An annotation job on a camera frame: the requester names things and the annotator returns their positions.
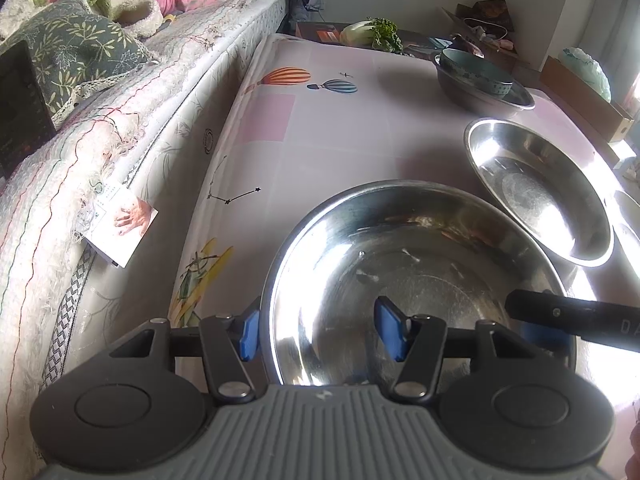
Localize bok choy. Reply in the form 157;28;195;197
340;17;403;55

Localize teal ceramic bowl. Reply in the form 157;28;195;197
439;48;516;99

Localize white quilted mattress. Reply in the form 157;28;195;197
0;0;293;461

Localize white plush toy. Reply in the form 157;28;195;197
0;0;166;41

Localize steel bowl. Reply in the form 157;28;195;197
432;50;536;115

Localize red onion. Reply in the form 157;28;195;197
450;34;486;58

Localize large steel deep plate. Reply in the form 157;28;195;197
463;117;616;268

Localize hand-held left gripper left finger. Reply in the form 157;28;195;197
107;296;263;406

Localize long wooden box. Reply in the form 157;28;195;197
541;55;635;143

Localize green leaf pillow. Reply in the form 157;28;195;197
0;0;153;128

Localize cardboard box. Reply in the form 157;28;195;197
441;6;531;61

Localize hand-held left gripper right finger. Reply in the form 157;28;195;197
374;296;538;406

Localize grey curtain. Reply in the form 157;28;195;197
560;0;640;106

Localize printed paper card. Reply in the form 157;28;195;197
80;185;161;268

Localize brown paper bag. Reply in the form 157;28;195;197
470;0;516;31

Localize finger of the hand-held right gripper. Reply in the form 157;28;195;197
505;287;640;357

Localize pink printed tablecloth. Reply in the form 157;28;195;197
167;32;640;461

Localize pale green plastic bag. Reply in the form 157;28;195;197
557;46;613;103

